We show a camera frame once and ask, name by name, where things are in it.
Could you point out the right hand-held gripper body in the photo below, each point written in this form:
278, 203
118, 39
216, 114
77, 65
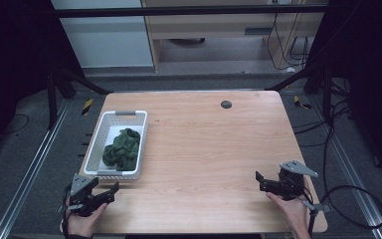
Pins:
290, 182

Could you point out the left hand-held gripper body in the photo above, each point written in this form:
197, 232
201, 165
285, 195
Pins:
81, 192

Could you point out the person's right hand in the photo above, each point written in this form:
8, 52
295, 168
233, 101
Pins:
293, 212

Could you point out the person's left hand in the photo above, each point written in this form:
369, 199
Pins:
84, 222

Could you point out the white plastic basket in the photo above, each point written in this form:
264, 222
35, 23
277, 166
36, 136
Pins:
102, 156

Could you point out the dark green cloth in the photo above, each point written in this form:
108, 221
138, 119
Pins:
122, 151

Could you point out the grey round table grommet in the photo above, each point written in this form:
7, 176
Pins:
226, 104

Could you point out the yellow black tape strip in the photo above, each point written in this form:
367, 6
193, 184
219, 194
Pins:
87, 107
301, 103

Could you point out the black metal stand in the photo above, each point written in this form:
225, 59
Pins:
51, 99
326, 96

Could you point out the dark curtain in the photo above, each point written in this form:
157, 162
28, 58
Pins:
13, 59
371, 66

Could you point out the white cabinet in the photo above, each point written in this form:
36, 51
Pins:
106, 40

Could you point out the light wooden desk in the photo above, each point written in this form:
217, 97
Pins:
219, 26

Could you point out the black horizontal metal bar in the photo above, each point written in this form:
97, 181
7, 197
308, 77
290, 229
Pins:
179, 11

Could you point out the aluminium floor rail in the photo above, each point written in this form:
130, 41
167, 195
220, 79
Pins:
30, 172
354, 186

